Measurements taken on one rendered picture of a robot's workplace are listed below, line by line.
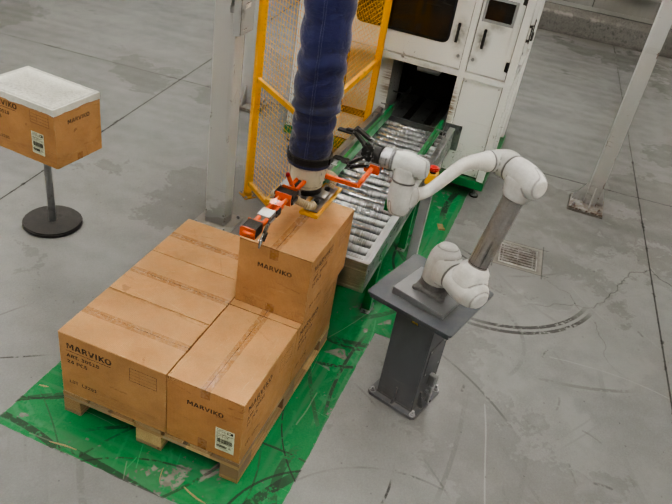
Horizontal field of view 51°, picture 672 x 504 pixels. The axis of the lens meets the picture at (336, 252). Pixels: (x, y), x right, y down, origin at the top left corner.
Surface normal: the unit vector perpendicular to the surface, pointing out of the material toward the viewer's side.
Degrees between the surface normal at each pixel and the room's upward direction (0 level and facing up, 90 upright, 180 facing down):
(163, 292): 0
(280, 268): 90
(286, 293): 90
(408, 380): 90
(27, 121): 90
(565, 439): 0
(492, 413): 0
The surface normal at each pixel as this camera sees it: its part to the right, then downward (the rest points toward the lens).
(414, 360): -0.59, 0.38
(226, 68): -0.34, 0.49
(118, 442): 0.14, -0.82
